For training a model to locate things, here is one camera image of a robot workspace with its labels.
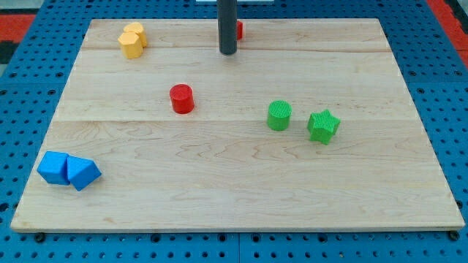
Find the green star block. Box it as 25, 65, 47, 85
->
307, 110, 341, 145

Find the red star block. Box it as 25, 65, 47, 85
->
236, 20, 244, 40

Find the green cylinder block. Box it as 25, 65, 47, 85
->
267, 100, 292, 131

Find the red cylinder block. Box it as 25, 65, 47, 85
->
170, 83, 195, 114

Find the light wooden board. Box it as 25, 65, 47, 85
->
10, 18, 465, 233

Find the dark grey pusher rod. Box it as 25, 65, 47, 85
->
216, 0, 237, 56

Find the yellow hexagon block front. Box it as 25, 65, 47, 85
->
118, 32, 143, 59

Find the yellow block rear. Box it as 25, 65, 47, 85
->
124, 22, 148, 47

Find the blue triangular prism block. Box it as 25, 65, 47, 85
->
67, 156, 102, 191

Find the blue cube block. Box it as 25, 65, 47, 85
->
37, 151, 70, 186

